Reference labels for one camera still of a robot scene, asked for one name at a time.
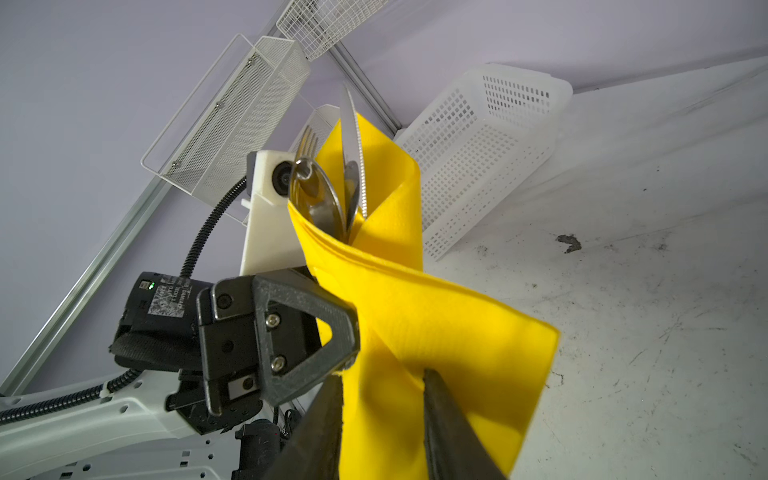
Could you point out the silver metal fork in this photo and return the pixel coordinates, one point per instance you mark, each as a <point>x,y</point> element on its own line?
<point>307,145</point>

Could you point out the white wire wall basket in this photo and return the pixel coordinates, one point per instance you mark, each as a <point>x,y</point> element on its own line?
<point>318,25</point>

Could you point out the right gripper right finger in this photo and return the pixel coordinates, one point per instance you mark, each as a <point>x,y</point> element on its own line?
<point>452,448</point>

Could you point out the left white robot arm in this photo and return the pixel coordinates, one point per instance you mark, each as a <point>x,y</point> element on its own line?
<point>198,358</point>

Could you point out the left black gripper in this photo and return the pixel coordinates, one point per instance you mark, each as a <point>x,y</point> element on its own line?
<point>270,337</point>

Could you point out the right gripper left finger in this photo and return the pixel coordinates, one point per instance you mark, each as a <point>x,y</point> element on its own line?
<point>314,449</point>

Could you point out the silver metal knife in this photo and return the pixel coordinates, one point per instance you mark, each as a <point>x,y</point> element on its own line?
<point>354,169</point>

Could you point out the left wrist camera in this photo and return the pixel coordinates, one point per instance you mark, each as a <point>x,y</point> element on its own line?
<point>270,242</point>

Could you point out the white perforated plastic basket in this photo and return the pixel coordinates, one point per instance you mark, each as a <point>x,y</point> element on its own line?
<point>480,139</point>

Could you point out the white two-tier mesh shelf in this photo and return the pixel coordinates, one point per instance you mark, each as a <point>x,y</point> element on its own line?
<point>233,110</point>

